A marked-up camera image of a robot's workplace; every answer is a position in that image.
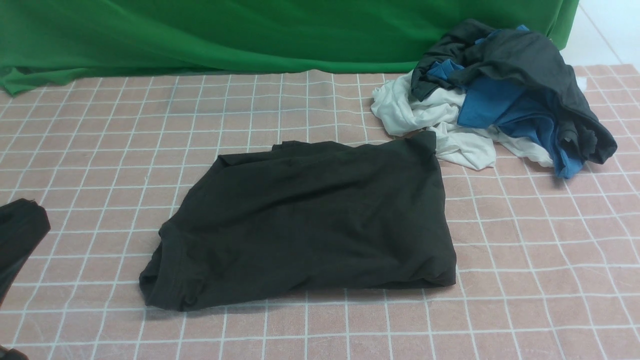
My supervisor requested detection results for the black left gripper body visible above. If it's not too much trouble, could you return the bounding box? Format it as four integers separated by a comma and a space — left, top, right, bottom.
0, 198, 51, 303

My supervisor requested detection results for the dark gray long-sleeved shirt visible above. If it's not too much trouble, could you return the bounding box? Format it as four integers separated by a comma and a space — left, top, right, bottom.
139, 131, 457, 312

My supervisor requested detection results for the white crumpled shirt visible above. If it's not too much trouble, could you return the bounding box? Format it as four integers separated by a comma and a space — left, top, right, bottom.
370, 73, 553, 171

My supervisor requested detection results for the blue crumpled shirt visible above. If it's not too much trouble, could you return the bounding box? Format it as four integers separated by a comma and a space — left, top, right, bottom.
427, 25, 586, 179

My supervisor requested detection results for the dark gray crumpled shirt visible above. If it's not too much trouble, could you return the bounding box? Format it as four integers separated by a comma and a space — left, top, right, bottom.
410, 19, 618, 165

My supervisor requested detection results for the green backdrop cloth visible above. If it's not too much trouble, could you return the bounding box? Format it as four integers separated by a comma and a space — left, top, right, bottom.
0, 0, 579, 96

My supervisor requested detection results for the pink checkered tablecloth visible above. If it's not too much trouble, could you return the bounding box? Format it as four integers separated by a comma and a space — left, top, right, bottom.
0, 64, 640, 360

